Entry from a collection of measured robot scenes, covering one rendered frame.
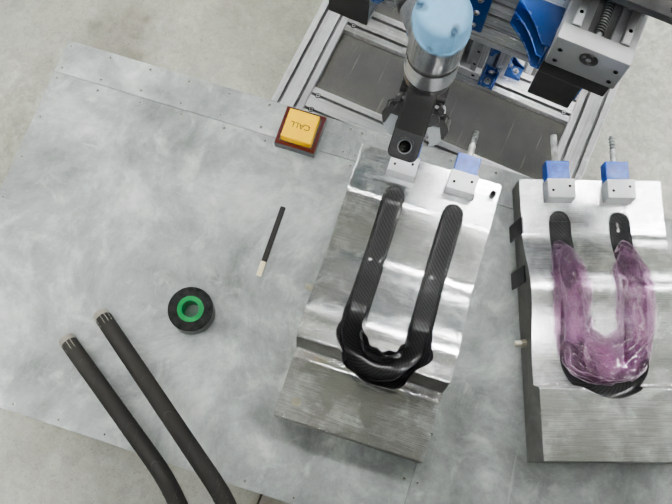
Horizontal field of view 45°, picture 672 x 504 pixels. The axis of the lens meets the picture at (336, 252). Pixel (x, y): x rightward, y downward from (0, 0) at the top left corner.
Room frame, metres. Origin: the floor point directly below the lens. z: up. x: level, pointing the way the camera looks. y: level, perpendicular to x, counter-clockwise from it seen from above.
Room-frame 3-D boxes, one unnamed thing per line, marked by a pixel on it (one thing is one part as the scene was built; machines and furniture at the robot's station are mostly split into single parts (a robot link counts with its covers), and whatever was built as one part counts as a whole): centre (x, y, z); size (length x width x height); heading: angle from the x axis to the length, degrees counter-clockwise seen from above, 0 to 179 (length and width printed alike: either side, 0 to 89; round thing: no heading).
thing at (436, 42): (0.57, -0.12, 1.31); 0.09 x 0.08 x 0.11; 23
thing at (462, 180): (0.56, -0.23, 0.89); 0.13 x 0.05 x 0.05; 166
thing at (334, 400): (0.31, -0.10, 0.87); 0.50 x 0.26 x 0.14; 166
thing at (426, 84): (0.57, -0.11, 1.23); 0.08 x 0.08 x 0.05
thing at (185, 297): (0.28, 0.25, 0.82); 0.08 x 0.08 x 0.04
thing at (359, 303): (0.33, -0.11, 0.92); 0.35 x 0.16 x 0.09; 166
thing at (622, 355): (0.31, -0.46, 0.90); 0.26 x 0.18 x 0.08; 3
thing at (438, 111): (0.58, -0.12, 1.15); 0.09 x 0.08 x 0.12; 166
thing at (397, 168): (0.59, -0.12, 0.89); 0.13 x 0.05 x 0.05; 166
